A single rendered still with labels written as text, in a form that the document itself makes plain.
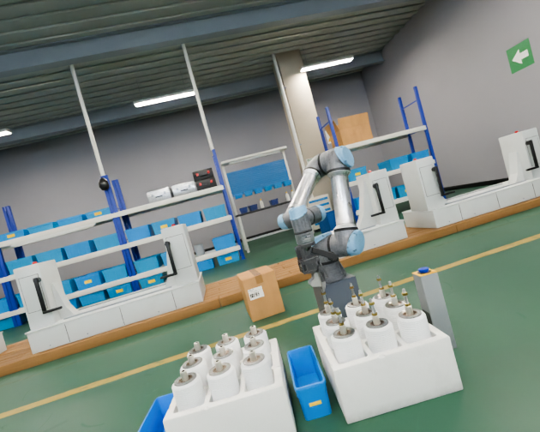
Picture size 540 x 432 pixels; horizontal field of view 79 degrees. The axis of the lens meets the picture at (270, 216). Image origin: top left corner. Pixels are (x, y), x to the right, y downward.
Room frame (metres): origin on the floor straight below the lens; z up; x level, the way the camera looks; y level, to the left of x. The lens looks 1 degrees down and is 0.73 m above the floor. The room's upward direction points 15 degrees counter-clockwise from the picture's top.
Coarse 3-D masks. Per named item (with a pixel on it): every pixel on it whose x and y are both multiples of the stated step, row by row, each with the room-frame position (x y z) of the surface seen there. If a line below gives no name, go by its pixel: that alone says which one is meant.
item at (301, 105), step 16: (272, 64) 7.89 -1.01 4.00; (288, 64) 7.40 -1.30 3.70; (288, 80) 7.39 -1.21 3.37; (304, 80) 7.44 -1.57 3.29; (288, 96) 7.37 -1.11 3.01; (304, 96) 7.43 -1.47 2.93; (304, 112) 7.41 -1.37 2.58; (304, 128) 7.40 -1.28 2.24; (304, 144) 7.38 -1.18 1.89; (320, 144) 7.44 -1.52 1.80; (304, 160) 7.39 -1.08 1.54; (320, 192) 7.39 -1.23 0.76
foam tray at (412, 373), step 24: (432, 336) 1.10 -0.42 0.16; (336, 360) 1.08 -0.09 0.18; (360, 360) 1.03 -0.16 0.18; (384, 360) 1.02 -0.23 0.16; (408, 360) 1.03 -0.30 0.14; (432, 360) 1.03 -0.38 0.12; (336, 384) 1.03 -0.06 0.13; (360, 384) 1.02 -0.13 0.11; (384, 384) 1.02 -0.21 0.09; (408, 384) 1.03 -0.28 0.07; (432, 384) 1.03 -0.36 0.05; (456, 384) 1.03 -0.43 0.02; (360, 408) 1.02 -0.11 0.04; (384, 408) 1.02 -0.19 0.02
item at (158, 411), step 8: (160, 400) 1.28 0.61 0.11; (168, 400) 1.28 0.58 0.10; (152, 408) 1.22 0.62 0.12; (160, 408) 1.28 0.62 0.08; (168, 408) 1.28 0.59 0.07; (152, 416) 1.20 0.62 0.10; (160, 416) 1.27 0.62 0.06; (144, 424) 1.13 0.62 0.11; (152, 424) 1.18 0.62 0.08; (160, 424) 1.24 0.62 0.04
